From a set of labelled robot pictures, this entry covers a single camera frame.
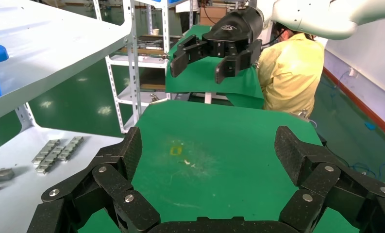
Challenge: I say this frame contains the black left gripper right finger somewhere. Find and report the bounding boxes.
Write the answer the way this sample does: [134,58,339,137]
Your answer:
[274,126,385,233]

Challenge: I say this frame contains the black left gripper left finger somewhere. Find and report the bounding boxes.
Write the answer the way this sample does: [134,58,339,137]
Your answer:
[26,126,161,233]

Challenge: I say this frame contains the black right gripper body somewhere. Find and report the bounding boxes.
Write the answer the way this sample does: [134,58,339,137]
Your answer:
[201,6,264,59]

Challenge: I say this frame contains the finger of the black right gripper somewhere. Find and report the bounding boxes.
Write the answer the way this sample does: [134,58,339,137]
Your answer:
[215,39,263,85]
[169,34,210,79]

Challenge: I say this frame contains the dark parts tray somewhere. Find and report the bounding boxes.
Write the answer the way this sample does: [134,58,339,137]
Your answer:
[137,34,180,52]

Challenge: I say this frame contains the green cloth covered table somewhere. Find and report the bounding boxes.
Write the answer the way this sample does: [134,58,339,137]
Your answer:
[165,25,265,110]

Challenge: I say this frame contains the cardboard box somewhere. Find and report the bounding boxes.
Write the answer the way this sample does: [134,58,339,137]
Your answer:
[199,6,228,27]

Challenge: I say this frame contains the person in white shirt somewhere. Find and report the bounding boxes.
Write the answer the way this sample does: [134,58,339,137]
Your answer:
[175,0,200,34]

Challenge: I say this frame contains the silver binder clip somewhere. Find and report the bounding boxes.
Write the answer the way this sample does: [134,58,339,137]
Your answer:
[148,92,168,104]
[296,109,310,123]

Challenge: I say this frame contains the white metal storage rack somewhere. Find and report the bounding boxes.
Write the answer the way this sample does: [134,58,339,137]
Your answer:
[92,0,200,135]

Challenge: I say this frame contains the white perforated rack upright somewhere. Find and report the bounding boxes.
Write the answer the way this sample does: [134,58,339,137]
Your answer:
[15,102,37,131]
[122,0,142,127]

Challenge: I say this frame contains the blue bin on rack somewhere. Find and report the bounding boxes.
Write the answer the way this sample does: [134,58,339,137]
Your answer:
[137,0,180,9]

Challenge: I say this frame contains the person in yellow shirt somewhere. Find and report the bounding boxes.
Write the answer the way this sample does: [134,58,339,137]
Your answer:
[256,22,325,119]

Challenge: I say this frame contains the green table mat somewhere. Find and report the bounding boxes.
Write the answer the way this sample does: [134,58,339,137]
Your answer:
[78,100,360,233]

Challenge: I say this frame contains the white lower shelf board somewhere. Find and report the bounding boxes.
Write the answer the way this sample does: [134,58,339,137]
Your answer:
[0,126,125,233]

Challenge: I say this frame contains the white shelf board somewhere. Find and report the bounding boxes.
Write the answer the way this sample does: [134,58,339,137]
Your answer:
[0,0,133,126]
[0,126,125,233]

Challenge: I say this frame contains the white upper shelf board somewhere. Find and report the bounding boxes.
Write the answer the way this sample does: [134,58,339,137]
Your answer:
[0,0,133,126]

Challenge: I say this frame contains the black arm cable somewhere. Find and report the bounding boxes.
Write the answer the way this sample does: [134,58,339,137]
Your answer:
[261,29,288,47]

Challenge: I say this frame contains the blue floor cable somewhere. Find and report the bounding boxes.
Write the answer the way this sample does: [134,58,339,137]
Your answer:
[320,70,352,97]
[350,161,385,181]

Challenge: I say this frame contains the notched metal bracket part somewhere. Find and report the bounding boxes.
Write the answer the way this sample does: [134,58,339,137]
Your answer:
[35,146,67,175]
[57,136,84,162]
[31,139,61,165]

